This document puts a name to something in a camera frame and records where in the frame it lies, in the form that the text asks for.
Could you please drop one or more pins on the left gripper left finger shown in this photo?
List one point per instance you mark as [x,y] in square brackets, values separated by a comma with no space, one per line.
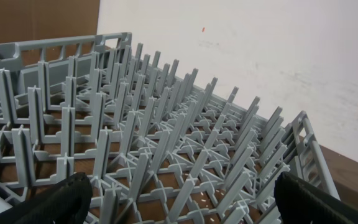
[68,201]

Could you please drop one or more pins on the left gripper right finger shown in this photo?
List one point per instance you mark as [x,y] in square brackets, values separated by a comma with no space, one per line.
[301,202]

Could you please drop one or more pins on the grey dishwasher rack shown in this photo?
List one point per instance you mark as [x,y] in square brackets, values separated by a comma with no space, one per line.
[155,147]

